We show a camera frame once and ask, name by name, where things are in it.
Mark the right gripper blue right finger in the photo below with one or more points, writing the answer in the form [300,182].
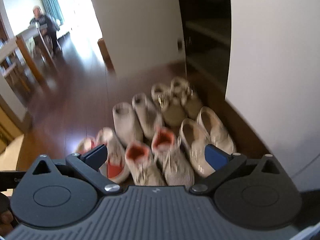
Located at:
[224,165]

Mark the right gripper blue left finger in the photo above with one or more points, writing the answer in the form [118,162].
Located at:
[87,166]

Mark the red grey slipper back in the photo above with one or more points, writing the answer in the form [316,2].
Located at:
[85,145]

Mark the red grey slipper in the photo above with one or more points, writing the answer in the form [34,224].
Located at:
[85,145]
[115,168]

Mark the white loafer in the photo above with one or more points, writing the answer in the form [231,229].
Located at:
[194,139]
[216,130]

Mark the red grey slipper front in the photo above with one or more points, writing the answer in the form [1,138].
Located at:
[115,168]

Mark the white loafer front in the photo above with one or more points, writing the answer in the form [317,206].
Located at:
[194,139]

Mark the white sneaker coral lining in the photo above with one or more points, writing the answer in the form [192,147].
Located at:
[175,168]

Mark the beige quilted slipper front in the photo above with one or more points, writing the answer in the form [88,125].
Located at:
[126,123]

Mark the beige quilted slipper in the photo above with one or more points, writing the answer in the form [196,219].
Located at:
[126,123]
[148,115]

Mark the brown fleece shoe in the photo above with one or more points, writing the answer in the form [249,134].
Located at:
[169,104]
[187,96]

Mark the wooden dining table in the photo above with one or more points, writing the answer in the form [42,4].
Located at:
[19,42]

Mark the person in dark clothes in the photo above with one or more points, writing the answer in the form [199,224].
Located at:
[48,27]

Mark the white cabinet door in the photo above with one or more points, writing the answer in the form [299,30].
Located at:
[141,34]

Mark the dark shoe cabinet shelves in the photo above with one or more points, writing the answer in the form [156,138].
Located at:
[207,26]

